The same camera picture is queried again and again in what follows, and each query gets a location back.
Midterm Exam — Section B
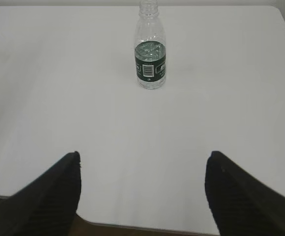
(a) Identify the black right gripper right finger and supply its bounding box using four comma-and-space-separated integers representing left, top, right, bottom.
204, 151, 285, 236

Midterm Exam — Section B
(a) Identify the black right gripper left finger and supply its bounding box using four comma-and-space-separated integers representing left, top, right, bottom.
0, 151, 81, 236

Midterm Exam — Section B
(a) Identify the clear water bottle green label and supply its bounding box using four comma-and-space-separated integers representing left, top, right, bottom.
134, 0, 167, 89

